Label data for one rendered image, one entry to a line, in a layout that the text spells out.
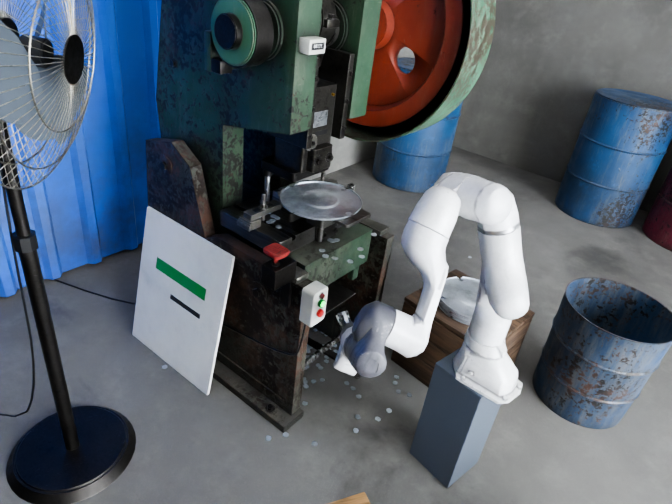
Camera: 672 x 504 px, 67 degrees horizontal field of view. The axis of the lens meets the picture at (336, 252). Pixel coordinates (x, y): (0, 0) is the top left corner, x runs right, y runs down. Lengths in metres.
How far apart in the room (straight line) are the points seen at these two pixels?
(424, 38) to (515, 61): 3.05
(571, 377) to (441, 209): 1.22
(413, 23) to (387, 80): 0.22
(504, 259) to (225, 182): 1.00
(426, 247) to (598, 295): 1.38
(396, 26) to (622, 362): 1.47
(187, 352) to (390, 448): 0.87
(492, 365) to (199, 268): 1.08
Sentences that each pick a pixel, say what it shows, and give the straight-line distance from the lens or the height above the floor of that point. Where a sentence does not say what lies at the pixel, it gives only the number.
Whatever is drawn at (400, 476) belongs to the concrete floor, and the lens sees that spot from 1.97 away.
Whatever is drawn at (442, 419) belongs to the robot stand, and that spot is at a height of 0.26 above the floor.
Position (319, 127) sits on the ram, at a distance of 1.75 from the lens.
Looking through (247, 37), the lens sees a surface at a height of 1.33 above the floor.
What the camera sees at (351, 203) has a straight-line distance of 1.81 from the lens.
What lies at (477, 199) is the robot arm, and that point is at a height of 1.09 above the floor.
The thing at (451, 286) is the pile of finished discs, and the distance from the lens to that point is 2.21.
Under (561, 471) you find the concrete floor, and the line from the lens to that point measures 2.21.
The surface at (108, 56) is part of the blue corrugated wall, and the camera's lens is 2.61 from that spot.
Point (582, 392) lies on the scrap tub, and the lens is 2.30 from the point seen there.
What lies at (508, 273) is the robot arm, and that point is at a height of 0.86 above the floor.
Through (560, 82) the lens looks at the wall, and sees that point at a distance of 4.81.
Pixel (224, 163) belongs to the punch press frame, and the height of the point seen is 0.87.
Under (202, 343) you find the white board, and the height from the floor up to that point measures 0.20.
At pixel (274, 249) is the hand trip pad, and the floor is 0.76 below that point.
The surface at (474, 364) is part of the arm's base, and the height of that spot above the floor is 0.52.
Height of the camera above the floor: 1.56
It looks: 31 degrees down
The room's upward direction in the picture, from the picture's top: 8 degrees clockwise
